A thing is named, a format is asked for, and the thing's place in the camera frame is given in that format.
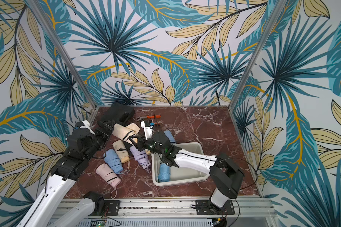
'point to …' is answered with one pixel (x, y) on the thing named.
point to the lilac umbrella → (140, 156)
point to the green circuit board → (98, 223)
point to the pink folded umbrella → (110, 177)
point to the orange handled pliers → (149, 117)
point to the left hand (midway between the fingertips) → (112, 128)
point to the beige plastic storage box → (184, 174)
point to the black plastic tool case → (120, 113)
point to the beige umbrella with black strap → (122, 152)
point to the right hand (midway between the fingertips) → (130, 136)
